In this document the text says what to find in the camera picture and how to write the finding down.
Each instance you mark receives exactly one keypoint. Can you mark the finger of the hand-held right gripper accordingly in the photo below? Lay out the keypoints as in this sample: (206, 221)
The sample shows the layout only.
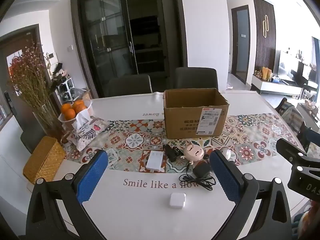
(300, 155)

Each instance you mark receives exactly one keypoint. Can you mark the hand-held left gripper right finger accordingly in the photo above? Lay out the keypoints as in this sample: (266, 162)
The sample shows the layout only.
(225, 177)

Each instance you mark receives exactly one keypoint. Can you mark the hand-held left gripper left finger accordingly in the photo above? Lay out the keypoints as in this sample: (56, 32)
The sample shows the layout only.
(93, 177)

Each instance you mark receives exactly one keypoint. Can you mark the brown cardboard box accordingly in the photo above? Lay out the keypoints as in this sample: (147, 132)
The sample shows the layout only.
(182, 122)

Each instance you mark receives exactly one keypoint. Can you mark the colourful cloth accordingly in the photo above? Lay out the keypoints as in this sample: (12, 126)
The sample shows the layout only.
(306, 222)

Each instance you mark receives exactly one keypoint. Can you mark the pink round device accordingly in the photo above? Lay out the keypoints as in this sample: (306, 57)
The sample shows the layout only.
(193, 152)

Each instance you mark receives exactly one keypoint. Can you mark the wooden chair with patterned cushion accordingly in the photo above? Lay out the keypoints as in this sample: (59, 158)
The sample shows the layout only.
(291, 115)

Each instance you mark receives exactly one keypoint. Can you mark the floral fabric tissue box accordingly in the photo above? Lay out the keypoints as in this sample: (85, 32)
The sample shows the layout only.
(86, 133)

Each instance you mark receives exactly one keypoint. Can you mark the yellow woven box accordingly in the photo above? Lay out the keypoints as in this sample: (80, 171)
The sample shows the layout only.
(43, 160)

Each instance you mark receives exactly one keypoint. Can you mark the white square charger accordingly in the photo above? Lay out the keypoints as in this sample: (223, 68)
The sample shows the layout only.
(177, 200)

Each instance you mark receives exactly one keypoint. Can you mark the patterned tile-print table runner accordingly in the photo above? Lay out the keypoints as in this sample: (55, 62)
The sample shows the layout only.
(135, 140)

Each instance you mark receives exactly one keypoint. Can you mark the black clip device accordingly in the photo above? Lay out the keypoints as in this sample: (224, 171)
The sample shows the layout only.
(170, 153)

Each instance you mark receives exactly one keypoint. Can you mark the white fruit basket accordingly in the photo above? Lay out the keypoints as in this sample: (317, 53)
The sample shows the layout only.
(65, 123)

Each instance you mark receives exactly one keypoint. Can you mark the white rectangular box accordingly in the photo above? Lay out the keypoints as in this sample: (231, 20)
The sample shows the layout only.
(155, 161)

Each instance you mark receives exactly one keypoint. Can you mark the orange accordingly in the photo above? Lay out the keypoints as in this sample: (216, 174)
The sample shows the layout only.
(79, 105)
(70, 115)
(66, 108)

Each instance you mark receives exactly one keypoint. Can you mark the glass vase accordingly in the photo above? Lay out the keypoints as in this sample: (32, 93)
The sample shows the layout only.
(50, 122)

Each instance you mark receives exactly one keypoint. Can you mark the dark chair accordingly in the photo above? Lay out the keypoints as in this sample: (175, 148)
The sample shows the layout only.
(31, 140)

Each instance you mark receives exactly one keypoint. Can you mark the white tv cabinet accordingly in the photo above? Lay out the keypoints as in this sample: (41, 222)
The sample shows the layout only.
(270, 86)

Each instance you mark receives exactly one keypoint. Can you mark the small brown carton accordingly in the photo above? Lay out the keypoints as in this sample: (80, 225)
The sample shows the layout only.
(86, 95)

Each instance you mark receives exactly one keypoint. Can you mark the yellow packages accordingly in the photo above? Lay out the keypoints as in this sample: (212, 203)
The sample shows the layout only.
(266, 73)

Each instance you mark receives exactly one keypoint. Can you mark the television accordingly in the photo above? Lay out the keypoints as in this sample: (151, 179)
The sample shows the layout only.
(290, 65)

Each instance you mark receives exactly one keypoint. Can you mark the white storage shelf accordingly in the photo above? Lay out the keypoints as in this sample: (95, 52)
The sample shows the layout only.
(65, 88)

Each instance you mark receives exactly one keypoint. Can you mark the grey dining chair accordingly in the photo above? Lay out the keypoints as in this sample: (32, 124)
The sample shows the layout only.
(196, 78)
(130, 86)

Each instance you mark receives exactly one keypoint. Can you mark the dried flower bouquet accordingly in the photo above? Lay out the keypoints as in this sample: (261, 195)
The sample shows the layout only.
(30, 77)

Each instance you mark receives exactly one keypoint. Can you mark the dark narrow door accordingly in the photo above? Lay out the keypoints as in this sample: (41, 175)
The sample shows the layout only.
(240, 42)

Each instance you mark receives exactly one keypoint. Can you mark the brown wooden door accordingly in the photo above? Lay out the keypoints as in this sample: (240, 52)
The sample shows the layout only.
(20, 55)

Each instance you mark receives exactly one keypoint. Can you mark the dark glass sliding door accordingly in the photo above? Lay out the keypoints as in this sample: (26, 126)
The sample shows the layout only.
(125, 37)

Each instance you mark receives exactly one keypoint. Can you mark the gold wall ornament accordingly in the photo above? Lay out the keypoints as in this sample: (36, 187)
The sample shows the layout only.
(265, 24)

